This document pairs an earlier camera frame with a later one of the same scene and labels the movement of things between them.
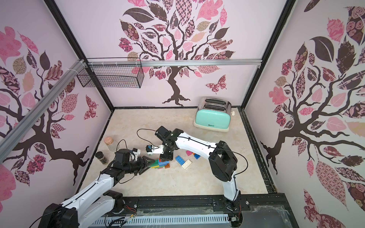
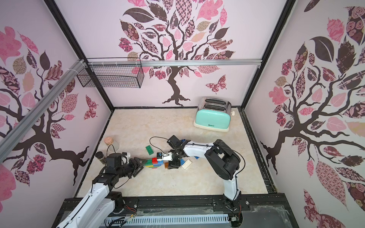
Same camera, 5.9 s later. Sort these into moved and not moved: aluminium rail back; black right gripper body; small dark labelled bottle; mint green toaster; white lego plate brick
Moved: black right gripper body
Not moved: small dark labelled bottle; aluminium rail back; white lego plate brick; mint green toaster
